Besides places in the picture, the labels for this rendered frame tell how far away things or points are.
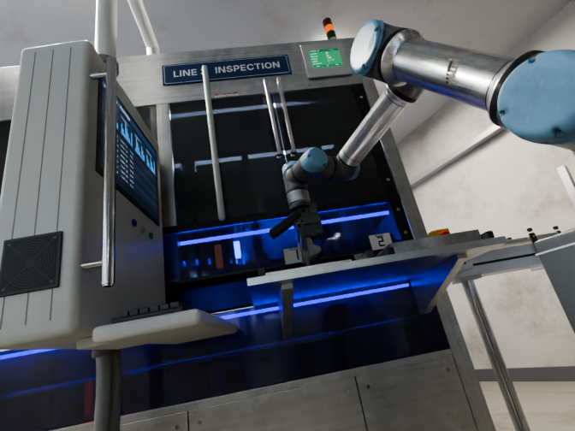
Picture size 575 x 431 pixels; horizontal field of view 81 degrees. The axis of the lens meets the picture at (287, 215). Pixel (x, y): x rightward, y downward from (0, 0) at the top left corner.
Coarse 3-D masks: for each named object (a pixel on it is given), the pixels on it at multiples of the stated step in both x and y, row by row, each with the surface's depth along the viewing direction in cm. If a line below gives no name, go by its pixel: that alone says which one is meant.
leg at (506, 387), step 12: (480, 276) 140; (468, 288) 141; (468, 300) 141; (480, 300) 139; (480, 312) 137; (480, 324) 136; (492, 336) 133; (492, 348) 132; (492, 360) 131; (504, 372) 129; (504, 384) 128; (504, 396) 127; (516, 396) 126; (516, 408) 124; (516, 420) 124
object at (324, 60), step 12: (300, 48) 165; (312, 48) 165; (324, 48) 166; (336, 48) 166; (312, 60) 162; (324, 60) 163; (336, 60) 163; (312, 72) 159; (324, 72) 160; (336, 72) 160; (348, 72) 161
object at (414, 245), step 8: (464, 232) 93; (472, 232) 93; (408, 240) 91; (416, 240) 91; (424, 240) 91; (432, 240) 91; (440, 240) 92; (448, 240) 92; (456, 240) 92; (464, 240) 92; (472, 240) 92; (384, 248) 95; (400, 248) 90; (408, 248) 90; (416, 248) 90; (424, 248) 90; (376, 256) 101
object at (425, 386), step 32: (448, 352) 116; (288, 384) 110; (320, 384) 110; (352, 384) 111; (384, 384) 112; (416, 384) 112; (448, 384) 113; (128, 416) 104; (160, 416) 105; (192, 416) 105; (224, 416) 106; (256, 416) 106; (288, 416) 106; (320, 416) 107; (352, 416) 107; (384, 416) 108; (416, 416) 108; (448, 416) 109
